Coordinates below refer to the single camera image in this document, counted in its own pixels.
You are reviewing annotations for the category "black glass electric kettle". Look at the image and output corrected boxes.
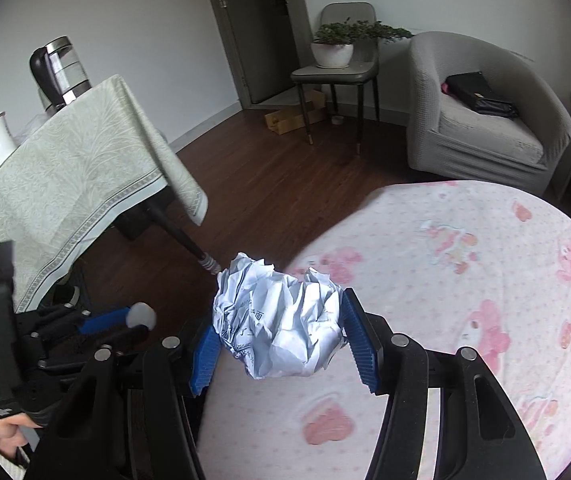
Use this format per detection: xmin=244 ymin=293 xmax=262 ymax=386
xmin=29 ymin=36 xmax=91 ymax=113

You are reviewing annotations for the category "flattened cardboard box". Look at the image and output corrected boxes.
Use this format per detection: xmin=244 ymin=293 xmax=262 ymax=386
xmin=264 ymin=89 xmax=326 ymax=136

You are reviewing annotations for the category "black bag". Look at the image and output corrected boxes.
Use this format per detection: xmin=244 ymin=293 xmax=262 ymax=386
xmin=443 ymin=71 xmax=520 ymax=120

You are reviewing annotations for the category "dark grey door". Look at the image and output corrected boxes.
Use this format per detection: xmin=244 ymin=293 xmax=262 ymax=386
xmin=200 ymin=0 xmax=311 ymax=111

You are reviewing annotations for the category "white tissue ball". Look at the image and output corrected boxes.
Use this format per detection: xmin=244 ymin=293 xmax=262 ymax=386
xmin=124 ymin=302 xmax=157 ymax=332

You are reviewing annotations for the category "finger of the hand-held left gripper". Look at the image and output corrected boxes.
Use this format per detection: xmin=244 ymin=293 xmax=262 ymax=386
xmin=78 ymin=308 xmax=132 ymax=336
xmin=100 ymin=326 xmax=151 ymax=356

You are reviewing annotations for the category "pink printed tablecloth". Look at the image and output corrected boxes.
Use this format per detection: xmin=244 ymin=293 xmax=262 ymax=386
xmin=193 ymin=180 xmax=571 ymax=480

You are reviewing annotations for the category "person's left forearm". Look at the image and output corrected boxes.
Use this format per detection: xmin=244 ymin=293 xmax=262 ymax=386
xmin=0 ymin=449 xmax=34 ymax=480

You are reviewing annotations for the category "dark box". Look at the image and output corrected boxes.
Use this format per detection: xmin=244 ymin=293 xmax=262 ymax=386
xmin=116 ymin=195 xmax=174 ymax=241

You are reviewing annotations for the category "potted plant white pot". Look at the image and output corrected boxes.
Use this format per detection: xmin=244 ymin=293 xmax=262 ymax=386
xmin=311 ymin=19 xmax=413 ymax=69

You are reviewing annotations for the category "white paper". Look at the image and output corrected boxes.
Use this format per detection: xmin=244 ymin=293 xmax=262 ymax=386
xmin=212 ymin=252 xmax=346 ymax=380

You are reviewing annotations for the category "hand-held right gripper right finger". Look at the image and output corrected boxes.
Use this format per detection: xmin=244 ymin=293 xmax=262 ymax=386
xmin=340 ymin=287 xmax=549 ymax=480

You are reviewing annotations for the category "black table leg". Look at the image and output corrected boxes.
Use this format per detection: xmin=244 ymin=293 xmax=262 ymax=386
xmin=146 ymin=205 xmax=221 ymax=275

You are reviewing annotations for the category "green patterned tablecloth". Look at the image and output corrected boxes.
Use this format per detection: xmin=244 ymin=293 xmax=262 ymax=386
xmin=0 ymin=74 xmax=210 ymax=311

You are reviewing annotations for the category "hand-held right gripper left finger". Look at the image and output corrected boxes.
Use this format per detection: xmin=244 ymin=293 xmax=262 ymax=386
xmin=26 ymin=317 xmax=224 ymax=480

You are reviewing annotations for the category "grey armchair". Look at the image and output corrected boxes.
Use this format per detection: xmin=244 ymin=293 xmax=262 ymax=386
xmin=406 ymin=31 xmax=571 ymax=198

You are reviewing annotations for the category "grey dining chair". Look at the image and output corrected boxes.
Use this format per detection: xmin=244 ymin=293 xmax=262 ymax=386
xmin=290 ymin=2 xmax=381 ymax=156

